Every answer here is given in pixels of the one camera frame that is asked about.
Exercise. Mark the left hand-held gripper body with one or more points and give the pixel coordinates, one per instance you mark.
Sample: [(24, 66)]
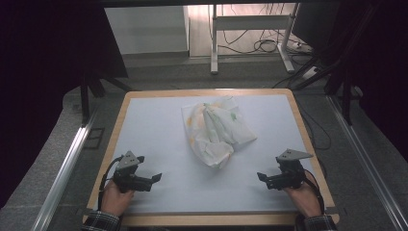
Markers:
[(130, 181)]

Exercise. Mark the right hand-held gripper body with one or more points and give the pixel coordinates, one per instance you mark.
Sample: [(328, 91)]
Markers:
[(288, 179)]

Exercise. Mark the white leaf-print cloth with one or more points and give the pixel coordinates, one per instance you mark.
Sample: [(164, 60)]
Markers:
[(218, 131)]

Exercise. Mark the person's right hand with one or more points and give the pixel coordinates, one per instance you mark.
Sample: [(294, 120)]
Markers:
[(303, 199)]

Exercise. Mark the person's left hand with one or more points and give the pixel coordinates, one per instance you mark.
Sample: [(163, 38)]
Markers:
[(114, 200)]

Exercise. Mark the dark floor plate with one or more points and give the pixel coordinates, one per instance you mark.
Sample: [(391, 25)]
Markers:
[(94, 138)]

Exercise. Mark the wood-edged table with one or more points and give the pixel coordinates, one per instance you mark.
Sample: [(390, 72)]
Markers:
[(208, 220)]

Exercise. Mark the black metal stand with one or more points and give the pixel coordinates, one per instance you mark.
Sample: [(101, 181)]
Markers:
[(85, 99), (346, 96)]

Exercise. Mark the white power strip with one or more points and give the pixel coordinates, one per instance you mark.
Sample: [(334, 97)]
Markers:
[(300, 45), (310, 72)]

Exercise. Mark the black curtain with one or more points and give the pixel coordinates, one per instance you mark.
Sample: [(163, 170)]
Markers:
[(385, 64), (41, 80)]

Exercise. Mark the white cabinet panel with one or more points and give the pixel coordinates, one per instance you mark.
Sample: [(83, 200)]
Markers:
[(146, 30)]

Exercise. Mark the dark monitor panel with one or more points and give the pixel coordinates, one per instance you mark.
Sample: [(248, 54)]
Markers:
[(316, 24)]

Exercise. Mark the aluminium floor rail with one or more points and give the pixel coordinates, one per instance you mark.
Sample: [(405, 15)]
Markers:
[(65, 166), (365, 157)]

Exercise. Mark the white metal desk frame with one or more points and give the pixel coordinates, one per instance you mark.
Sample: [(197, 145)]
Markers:
[(250, 22)]

